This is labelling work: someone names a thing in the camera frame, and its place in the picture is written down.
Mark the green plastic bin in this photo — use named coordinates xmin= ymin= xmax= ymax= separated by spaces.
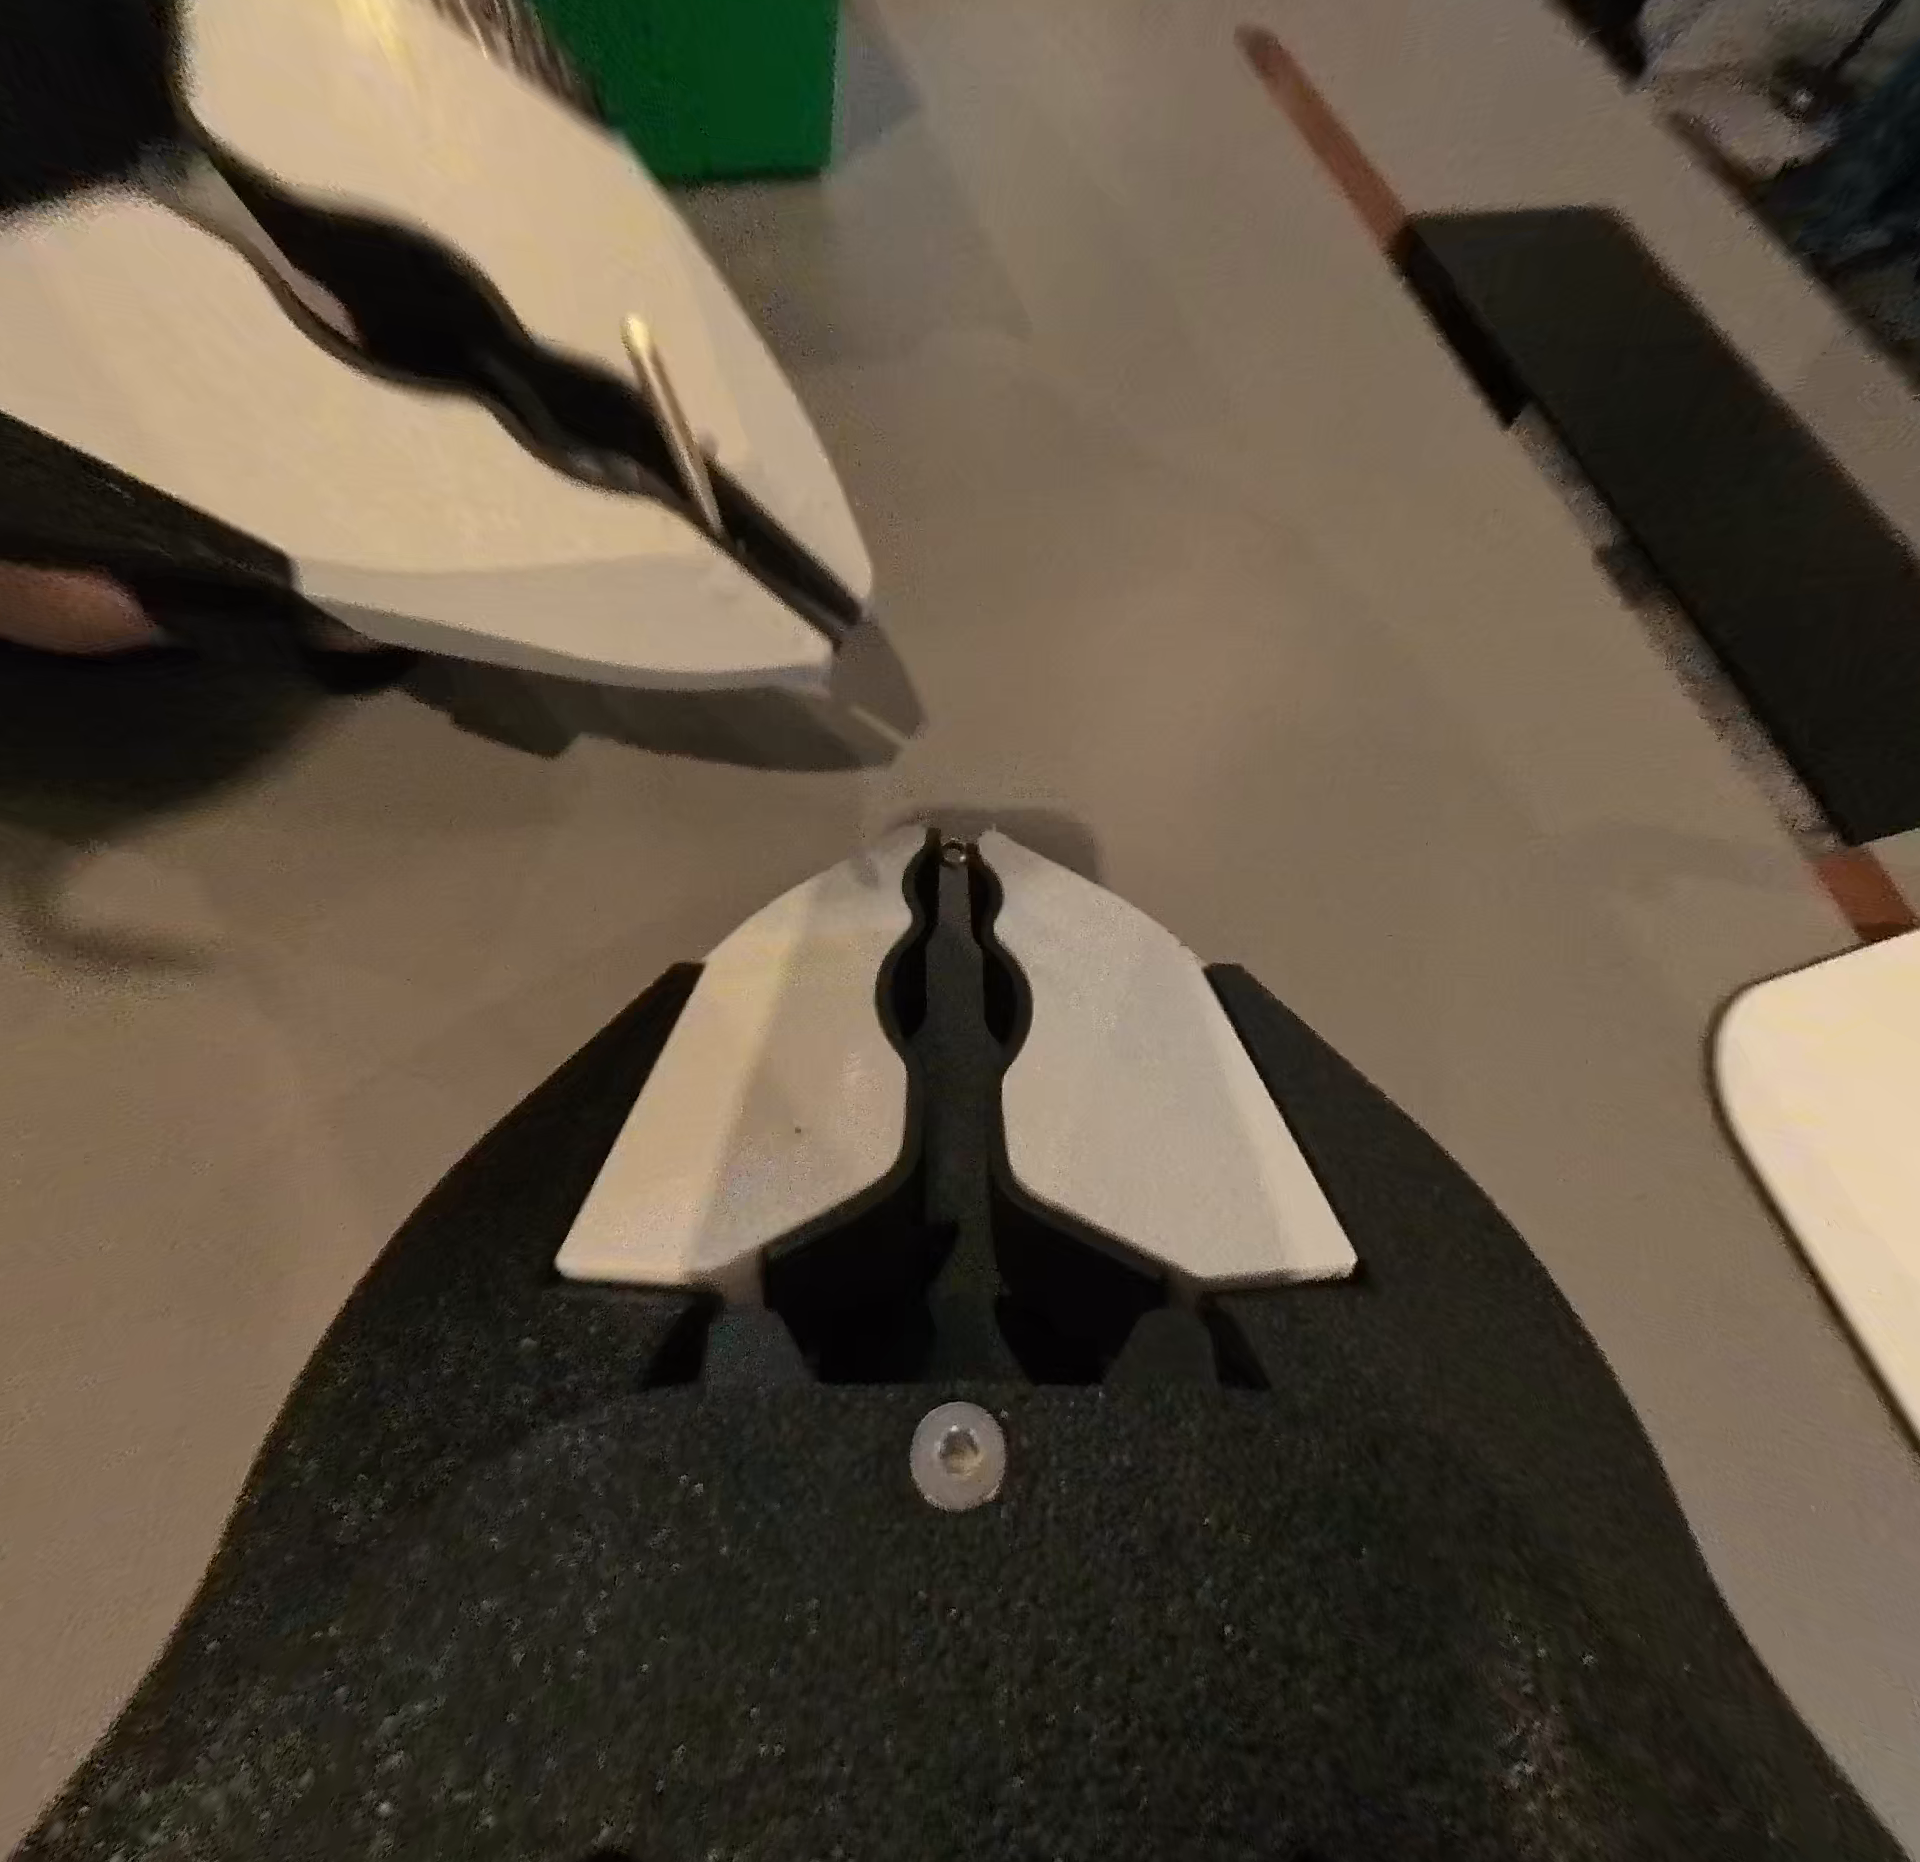
xmin=486 ymin=0 xmax=845 ymax=188

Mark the long metal screw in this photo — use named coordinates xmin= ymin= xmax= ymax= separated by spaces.
xmin=618 ymin=315 xmax=741 ymax=534

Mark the person's left hand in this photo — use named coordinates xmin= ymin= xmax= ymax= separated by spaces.
xmin=0 ymin=561 xmax=165 ymax=662

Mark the white document stand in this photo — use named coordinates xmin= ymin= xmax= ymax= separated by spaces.
xmin=1710 ymin=929 xmax=1920 ymax=1452

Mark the grey desk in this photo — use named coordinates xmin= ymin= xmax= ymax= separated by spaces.
xmin=0 ymin=0 xmax=1920 ymax=1862

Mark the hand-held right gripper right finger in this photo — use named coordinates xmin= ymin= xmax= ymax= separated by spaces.
xmin=960 ymin=826 xmax=1363 ymax=1381

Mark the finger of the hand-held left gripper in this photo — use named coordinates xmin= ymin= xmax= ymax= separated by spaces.
xmin=0 ymin=186 xmax=854 ymax=694
xmin=173 ymin=0 xmax=878 ymax=636

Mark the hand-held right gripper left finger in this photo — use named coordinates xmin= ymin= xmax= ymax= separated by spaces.
xmin=552 ymin=826 xmax=961 ymax=1381

